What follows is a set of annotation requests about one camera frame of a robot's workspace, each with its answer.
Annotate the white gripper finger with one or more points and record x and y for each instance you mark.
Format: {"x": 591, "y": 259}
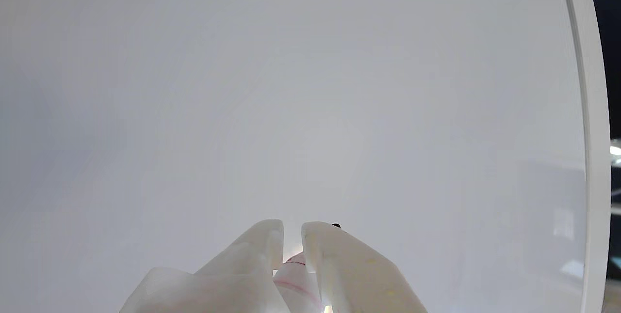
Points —
{"x": 354, "y": 274}
{"x": 228, "y": 279}

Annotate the red whiteboard marker pen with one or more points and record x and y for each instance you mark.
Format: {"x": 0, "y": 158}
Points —
{"x": 296, "y": 288}

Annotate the white whiteboard with aluminium frame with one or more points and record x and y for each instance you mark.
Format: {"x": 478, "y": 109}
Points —
{"x": 291, "y": 109}

